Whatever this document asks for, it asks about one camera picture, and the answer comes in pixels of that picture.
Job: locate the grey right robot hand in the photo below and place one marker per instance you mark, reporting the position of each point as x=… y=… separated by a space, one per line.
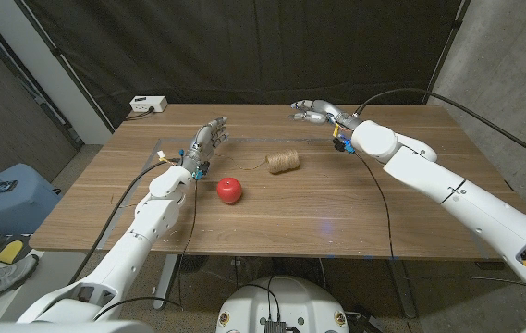
x=325 y=111

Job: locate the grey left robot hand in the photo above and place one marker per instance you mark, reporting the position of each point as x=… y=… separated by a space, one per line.
x=202 y=143

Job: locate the brown twine spool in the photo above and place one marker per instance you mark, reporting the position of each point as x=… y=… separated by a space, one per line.
x=283 y=161

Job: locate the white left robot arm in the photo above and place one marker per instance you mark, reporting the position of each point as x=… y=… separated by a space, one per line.
x=128 y=254

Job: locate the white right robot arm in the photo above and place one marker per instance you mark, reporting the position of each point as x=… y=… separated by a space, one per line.
x=475 y=203

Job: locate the red apple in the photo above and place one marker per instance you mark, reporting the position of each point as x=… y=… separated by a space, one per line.
x=229 y=190

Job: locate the white power strip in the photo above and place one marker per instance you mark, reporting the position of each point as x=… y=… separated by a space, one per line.
x=148 y=102

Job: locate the black backdrop curtain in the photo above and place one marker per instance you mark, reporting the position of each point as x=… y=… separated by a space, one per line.
x=244 y=46

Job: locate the black backdrop stand pole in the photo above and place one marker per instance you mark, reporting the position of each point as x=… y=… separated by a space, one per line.
x=66 y=62
x=447 y=46

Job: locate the grey table leg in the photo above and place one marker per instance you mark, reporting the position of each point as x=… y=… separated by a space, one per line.
x=402 y=287
x=165 y=282

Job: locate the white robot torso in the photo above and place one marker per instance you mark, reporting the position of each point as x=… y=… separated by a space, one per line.
x=285 y=300

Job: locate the blue storage bin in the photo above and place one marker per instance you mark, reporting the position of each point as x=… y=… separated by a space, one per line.
x=13 y=208

